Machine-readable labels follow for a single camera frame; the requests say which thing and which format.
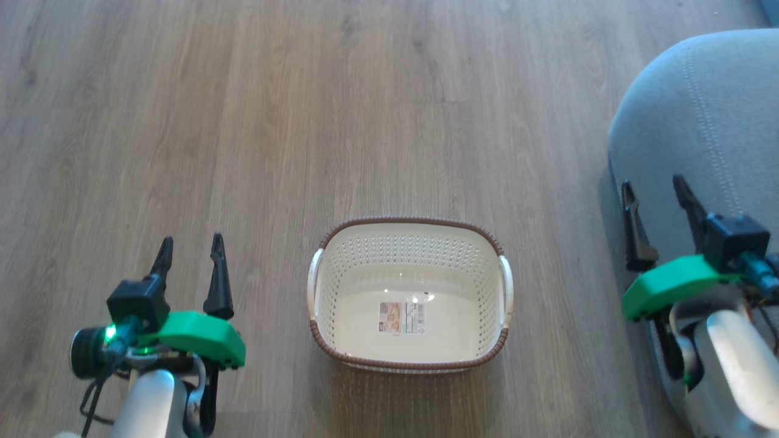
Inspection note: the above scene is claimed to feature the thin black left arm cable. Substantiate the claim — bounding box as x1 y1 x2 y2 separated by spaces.
79 358 132 438

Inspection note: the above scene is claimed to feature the grey sofa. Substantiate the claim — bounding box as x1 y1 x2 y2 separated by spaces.
607 27 779 438

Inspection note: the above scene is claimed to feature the cream laundry basket brown rim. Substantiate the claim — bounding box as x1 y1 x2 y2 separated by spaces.
307 216 515 374

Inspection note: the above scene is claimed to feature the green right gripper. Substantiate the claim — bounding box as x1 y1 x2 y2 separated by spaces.
620 175 741 322

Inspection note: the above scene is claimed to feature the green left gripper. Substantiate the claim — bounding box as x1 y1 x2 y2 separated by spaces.
136 232 247 370

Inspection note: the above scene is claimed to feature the printed sticker label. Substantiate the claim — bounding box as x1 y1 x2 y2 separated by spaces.
379 302 427 336

